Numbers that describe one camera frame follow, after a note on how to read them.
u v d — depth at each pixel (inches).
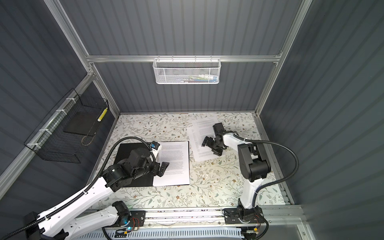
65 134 28.5
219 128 31.8
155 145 25.3
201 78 35.9
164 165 25.9
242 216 26.1
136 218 28.5
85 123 28.8
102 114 32.2
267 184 20.9
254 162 20.2
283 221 28.8
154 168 25.7
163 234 30.3
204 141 35.9
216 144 32.6
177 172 35.1
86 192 17.7
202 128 44.8
